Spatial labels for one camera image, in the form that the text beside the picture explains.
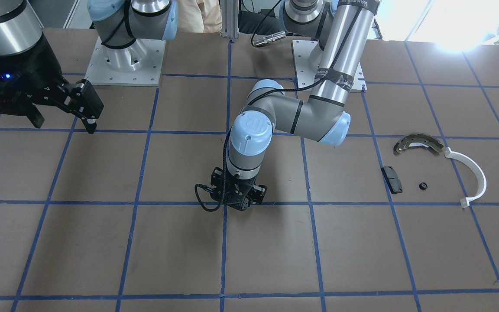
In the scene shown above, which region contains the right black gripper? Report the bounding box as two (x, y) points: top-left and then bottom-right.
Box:
(0, 34), (104, 134)

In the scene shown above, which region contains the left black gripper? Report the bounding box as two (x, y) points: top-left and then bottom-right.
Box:
(211, 167), (267, 211)

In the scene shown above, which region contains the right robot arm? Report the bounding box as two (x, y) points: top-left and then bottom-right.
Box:
(0, 0), (179, 133)

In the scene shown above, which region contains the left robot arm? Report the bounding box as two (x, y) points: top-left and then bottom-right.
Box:
(194, 0), (381, 211)

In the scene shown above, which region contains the black brake pad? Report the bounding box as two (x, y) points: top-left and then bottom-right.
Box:
(381, 166), (403, 194)

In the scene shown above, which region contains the seated person in beige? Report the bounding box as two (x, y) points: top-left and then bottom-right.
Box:
(177, 0), (222, 33)

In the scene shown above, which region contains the olive brake shoe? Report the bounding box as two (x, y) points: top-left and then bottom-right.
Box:
(393, 133), (445, 154)

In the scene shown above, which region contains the white curved plastic piece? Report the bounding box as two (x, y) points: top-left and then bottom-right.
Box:
(442, 146), (487, 209)

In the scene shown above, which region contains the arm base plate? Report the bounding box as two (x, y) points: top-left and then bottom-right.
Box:
(85, 38), (166, 87)
(292, 39), (368, 92)

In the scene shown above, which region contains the aluminium frame post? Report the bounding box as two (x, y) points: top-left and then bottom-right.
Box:
(219, 0), (240, 41)

